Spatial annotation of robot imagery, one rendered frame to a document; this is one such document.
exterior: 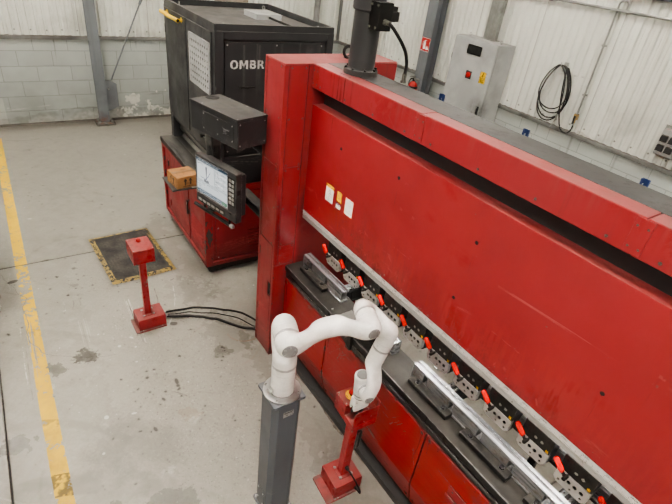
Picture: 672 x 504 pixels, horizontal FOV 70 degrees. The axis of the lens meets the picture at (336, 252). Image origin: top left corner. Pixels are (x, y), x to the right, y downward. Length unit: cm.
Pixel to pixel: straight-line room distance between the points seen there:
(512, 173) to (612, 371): 82
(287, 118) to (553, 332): 192
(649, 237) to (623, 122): 477
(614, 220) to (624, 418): 73
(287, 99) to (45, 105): 635
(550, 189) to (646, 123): 450
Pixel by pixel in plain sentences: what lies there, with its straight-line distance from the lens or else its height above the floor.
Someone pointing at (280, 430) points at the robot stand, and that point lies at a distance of 264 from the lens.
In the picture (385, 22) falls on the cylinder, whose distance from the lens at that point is 278.
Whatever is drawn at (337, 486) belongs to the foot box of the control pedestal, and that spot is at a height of 12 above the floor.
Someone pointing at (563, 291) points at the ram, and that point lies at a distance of 205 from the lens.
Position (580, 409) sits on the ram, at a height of 149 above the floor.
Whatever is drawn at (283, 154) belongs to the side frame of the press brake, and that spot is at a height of 175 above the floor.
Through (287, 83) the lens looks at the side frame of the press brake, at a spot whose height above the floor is 219.
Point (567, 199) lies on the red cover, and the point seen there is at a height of 224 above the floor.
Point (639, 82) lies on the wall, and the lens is 648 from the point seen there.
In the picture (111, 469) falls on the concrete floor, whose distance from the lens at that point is 359.
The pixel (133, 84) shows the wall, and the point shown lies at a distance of 909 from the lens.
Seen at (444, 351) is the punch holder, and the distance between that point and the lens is 260.
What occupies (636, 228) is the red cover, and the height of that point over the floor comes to 225.
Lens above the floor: 291
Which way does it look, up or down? 32 degrees down
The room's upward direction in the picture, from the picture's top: 8 degrees clockwise
